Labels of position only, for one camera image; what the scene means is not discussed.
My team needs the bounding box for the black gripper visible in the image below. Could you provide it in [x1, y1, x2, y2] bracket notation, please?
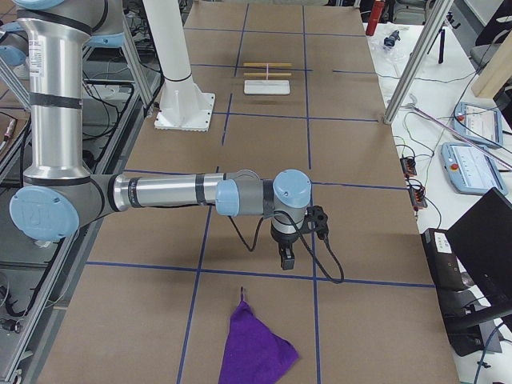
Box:
[270, 218, 299, 270]

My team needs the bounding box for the wooden board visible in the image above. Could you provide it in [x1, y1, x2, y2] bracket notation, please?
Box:
[471, 43, 511, 99]

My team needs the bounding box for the white wooden towel rack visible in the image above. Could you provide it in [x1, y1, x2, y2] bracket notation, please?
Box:
[243, 62, 292, 95]

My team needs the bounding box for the upper teach pendant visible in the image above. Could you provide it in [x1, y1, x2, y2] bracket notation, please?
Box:
[453, 102, 503, 148]

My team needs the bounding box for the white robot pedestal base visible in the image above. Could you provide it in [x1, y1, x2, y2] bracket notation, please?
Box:
[143, 0, 215, 131]

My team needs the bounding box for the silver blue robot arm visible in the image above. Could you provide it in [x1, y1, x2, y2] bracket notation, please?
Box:
[10, 1, 312, 270]

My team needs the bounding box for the purple towel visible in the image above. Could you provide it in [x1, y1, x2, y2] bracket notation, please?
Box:
[218, 288, 299, 383]

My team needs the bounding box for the upper orange connector block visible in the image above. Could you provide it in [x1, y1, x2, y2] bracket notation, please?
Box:
[400, 157, 417, 178]

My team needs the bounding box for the lower orange connector block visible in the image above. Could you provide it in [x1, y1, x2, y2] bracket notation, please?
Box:
[408, 184, 428, 211]

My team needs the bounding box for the black laptop monitor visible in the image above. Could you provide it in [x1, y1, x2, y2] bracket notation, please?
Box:
[446, 188, 511, 305]

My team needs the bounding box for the black computer box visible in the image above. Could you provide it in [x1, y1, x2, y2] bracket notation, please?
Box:
[421, 227, 473, 357]

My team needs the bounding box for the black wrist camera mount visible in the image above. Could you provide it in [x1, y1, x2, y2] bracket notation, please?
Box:
[301, 206, 329, 241]

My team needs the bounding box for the black blue tool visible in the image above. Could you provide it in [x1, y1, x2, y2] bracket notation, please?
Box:
[383, 30, 401, 48]

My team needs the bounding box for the teach pendant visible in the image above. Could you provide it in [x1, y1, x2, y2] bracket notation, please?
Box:
[441, 142, 509, 195]
[453, 102, 503, 148]

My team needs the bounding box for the aluminium frame post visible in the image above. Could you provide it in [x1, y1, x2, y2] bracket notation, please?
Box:
[383, 0, 454, 125]

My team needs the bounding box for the red bottle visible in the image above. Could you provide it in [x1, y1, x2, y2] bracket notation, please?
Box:
[365, 0, 386, 36]

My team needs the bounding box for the orange connector block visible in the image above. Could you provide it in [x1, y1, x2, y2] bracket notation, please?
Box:
[408, 184, 428, 211]
[400, 157, 417, 178]

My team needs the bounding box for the lower teach pendant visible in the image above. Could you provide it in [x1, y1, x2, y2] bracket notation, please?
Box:
[441, 142, 509, 195]

